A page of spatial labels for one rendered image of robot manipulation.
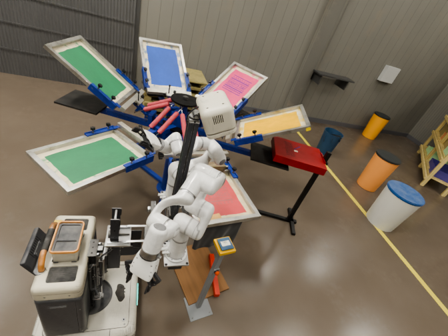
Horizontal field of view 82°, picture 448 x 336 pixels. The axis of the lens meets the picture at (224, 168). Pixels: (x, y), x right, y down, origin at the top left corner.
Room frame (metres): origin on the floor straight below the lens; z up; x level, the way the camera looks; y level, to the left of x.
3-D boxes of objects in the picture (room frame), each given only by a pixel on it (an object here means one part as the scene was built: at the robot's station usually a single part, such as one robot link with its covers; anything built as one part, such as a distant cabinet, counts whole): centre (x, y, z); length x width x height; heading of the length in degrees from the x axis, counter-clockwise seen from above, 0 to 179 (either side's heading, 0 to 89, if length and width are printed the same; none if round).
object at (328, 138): (5.38, -2.01, 0.27); 0.47 x 0.43 x 0.55; 36
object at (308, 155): (2.76, -0.77, 1.06); 0.61 x 0.46 x 0.12; 95
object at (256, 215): (1.77, 0.04, 0.97); 0.79 x 0.58 x 0.04; 35
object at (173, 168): (1.31, 0.28, 1.37); 0.13 x 0.10 x 0.16; 47
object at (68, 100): (2.58, 1.31, 0.91); 1.34 x 0.41 x 0.08; 95
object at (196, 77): (4.91, 1.46, 0.41); 1.15 x 0.80 x 0.82; 114
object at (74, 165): (1.82, 1.03, 1.05); 1.08 x 0.61 x 0.23; 155
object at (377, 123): (7.38, -3.65, 0.34); 0.45 x 0.43 x 0.69; 24
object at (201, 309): (1.24, -0.19, 0.48); 0.22 x 0.22 x 0.96; 35
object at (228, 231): (1.53, -0.13, 0.74); 0.45 x 0.03 x 0.43; 125
